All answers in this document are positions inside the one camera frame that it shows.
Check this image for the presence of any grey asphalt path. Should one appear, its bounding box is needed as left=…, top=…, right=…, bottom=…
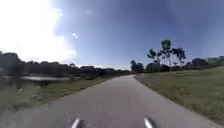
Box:
left=0, top=74, right=224, bottom=128

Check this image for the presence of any row of trees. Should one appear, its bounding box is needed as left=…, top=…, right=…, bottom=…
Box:
left=129, top=39, right=224, bottom=74

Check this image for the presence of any grass verge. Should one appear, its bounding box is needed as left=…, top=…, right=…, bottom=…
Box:
left=0, top=75, right=113, bottom=117

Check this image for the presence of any dark tree line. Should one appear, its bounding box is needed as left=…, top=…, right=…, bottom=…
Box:
left=0, top=50, right=132, bottom=80

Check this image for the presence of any robot's own part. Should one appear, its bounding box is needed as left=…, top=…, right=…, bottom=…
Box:
left=71, top=117, right=82, bottom=128
left=143, top=116, right=154, bottom=128

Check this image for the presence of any grass field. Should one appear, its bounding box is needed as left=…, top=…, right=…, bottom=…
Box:
left=134, top=65, right=224, bottom=126

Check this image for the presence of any pond water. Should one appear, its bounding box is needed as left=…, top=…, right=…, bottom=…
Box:
left=0, top=75, right=72, bottom=90

